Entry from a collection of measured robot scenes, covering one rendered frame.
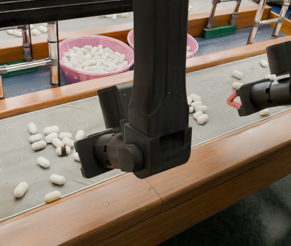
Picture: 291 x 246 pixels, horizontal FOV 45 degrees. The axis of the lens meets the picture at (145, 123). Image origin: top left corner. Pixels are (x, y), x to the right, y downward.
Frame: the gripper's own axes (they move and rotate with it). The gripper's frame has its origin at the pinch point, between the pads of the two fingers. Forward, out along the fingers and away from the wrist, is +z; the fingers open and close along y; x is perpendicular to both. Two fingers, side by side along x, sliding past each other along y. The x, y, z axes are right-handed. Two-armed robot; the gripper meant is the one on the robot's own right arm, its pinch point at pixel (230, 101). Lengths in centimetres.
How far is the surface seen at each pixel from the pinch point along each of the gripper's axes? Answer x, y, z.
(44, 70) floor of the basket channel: -25, 26, 57
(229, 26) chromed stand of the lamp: -27, -63, 55
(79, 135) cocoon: -1.9, 33.9, 17.5
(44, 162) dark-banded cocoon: 1.3, 44.6, 13.7
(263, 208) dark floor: 62, -61, 59
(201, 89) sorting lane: -4.2, -11.4, 23.1
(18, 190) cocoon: 4, 52, 9
